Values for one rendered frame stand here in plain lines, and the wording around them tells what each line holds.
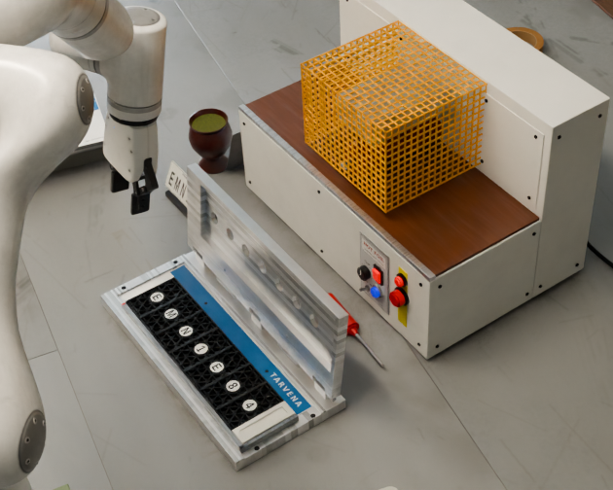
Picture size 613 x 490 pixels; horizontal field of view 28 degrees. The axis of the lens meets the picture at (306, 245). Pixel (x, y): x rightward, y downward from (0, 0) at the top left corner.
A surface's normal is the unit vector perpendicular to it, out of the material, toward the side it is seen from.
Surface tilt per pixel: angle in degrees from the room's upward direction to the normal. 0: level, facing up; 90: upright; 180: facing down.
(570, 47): 0
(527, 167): 90
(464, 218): 0
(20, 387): 62
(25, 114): 46
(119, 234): 0
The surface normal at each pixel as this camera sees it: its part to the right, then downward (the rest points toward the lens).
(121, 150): -0.81, 0.26
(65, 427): -0.04, -0.72
